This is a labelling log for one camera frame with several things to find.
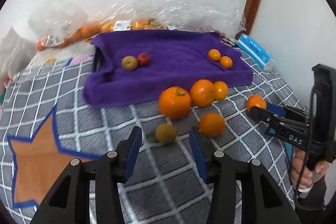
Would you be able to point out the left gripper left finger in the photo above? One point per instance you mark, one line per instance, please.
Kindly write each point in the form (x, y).
(116, 167)

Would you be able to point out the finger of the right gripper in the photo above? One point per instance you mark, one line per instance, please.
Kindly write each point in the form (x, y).
(273, 118)
(286, 109)

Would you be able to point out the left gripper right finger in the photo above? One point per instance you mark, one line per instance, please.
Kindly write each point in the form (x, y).
(217, 168)

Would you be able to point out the small orange back row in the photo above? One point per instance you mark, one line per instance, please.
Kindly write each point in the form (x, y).
(226, 62)

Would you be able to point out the small orange row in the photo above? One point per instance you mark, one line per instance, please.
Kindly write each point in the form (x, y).
(226, 62)
(255, 100)

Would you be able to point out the oval orange fruit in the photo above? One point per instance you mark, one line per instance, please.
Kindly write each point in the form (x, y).
(214, 55)

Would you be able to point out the green-brown small fruit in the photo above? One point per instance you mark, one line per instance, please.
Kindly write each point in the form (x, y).
(129, 63)
(165, 133)

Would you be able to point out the small red fruit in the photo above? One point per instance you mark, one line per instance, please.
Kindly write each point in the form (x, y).
(143, 59)

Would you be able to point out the right hand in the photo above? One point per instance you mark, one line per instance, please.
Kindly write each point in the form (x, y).
(299, 172)

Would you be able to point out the small orange front row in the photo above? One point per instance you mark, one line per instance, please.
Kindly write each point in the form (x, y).
(255, 100)

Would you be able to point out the orange back row right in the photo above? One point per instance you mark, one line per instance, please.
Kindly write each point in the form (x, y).
(221, 90)

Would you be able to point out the blue white tissue pack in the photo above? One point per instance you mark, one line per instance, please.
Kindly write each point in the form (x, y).
(256, 52)

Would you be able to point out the large orange back row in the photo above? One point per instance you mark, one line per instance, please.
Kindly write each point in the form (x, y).
(202, 93)

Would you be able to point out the orange with stem left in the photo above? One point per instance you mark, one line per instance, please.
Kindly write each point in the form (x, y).
(174, 103)

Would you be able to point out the purple towel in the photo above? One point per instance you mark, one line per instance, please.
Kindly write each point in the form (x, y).
(177, 58)

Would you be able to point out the white plastic bag left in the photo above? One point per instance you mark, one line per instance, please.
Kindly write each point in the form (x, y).
(16, 54)

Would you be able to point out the clear plastic bag of oranges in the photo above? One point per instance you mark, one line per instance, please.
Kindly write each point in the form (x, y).
(60, 27)

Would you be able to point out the clear crumpled plastic bag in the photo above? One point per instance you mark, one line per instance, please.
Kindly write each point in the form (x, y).
(221, 16)

